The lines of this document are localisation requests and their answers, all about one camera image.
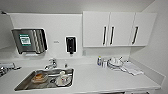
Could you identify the steel paper towel dispenser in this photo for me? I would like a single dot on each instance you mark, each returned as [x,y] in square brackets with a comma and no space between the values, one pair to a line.
[30,41]

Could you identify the chrome faucet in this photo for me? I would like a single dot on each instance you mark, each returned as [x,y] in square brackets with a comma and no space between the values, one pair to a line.
[50,64]

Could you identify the small dish soap bottle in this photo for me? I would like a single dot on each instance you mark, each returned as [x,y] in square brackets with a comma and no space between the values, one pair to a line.
[65,65]

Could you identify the white mug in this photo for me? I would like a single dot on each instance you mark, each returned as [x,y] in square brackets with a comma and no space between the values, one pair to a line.
[63,78]

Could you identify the small white wall plate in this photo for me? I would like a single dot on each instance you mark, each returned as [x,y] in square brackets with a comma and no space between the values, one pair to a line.
[56,41]

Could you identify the orange bowl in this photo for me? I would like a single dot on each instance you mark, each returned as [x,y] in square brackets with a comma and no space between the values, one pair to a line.
[39,78]

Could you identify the stack of white dishes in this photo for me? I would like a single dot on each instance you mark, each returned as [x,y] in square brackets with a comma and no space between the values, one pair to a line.
[115,62]

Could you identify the dish rack with items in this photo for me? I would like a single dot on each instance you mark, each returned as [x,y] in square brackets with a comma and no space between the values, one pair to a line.
[8,70]

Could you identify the white wall cabinet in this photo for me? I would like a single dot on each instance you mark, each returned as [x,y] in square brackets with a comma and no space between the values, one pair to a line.
[118,29]

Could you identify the black soap dispenser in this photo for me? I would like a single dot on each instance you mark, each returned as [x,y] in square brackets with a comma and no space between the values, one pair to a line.
[71,44]

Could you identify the steel sink basin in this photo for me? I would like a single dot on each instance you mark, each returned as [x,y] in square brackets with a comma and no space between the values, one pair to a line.
[43,80]

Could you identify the small white cup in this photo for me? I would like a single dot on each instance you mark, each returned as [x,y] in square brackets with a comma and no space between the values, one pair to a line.
[105,63]

